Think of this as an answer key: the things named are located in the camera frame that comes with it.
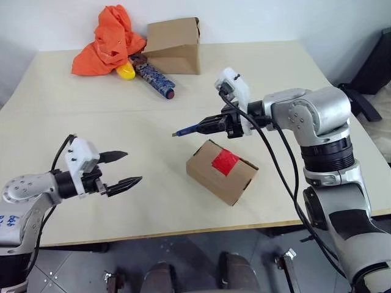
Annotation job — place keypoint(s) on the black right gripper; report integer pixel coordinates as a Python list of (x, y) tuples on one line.
[(233, 122)]

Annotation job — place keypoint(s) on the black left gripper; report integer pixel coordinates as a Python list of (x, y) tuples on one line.
[(91, 183)]

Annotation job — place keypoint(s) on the blue pen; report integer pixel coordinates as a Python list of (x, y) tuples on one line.
[(186, 130)]

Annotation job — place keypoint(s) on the red tape patch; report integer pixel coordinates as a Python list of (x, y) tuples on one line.
[(226, 162)]

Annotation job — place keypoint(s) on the small brown cardboard box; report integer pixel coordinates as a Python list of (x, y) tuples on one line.
[(210, 180)]

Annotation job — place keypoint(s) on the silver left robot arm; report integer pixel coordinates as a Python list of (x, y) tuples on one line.
[(27, 189)]

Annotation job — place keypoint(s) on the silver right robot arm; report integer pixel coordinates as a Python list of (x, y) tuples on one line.
[(330, 122)]

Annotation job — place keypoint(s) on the large open cardboard box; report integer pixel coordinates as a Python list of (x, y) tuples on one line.
[(174, 36)]

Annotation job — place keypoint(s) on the blue patterned folding umbrella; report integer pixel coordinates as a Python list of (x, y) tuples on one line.
[(154, 77)]

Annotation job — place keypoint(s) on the yellow plastic object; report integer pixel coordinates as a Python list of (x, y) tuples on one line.
[(126, 72)]

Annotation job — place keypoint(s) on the dark rounded shape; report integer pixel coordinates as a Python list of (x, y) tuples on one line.
[(236, 273), (159, 277)]

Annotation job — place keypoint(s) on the orange crumpled cloth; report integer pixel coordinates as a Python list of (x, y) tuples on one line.
[(104, 45)]

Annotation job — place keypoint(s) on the black office chair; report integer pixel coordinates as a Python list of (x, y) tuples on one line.
[(372, 67)]

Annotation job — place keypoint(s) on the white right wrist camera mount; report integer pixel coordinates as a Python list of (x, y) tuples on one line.
[(241, 87)]

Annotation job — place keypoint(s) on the black table frame bar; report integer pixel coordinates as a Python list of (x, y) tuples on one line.
[(284, 231), (76, 247)]

